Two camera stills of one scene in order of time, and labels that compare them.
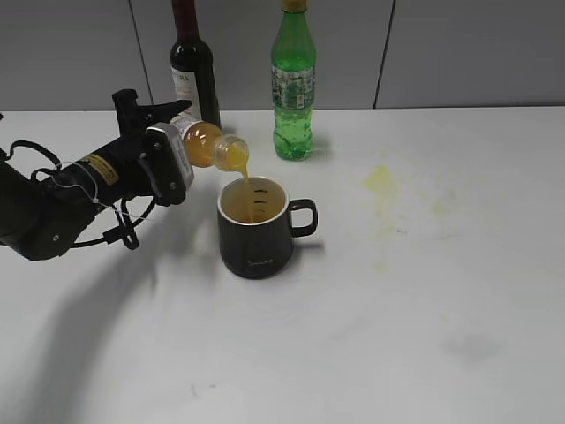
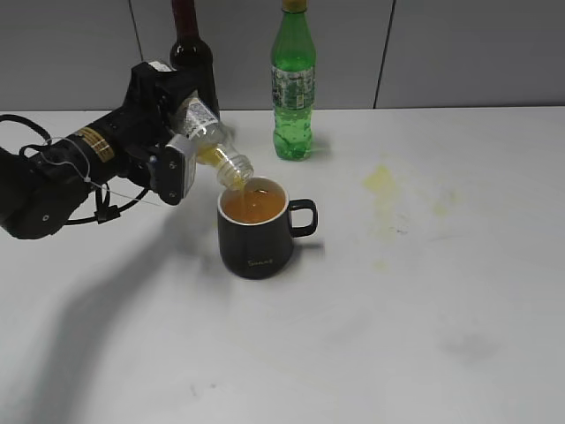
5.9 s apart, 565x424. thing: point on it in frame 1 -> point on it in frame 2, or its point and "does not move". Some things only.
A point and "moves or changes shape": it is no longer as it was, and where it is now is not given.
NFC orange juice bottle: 206,146 moves or changes shape
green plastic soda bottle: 293,81 does not move
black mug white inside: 254,227 does not move
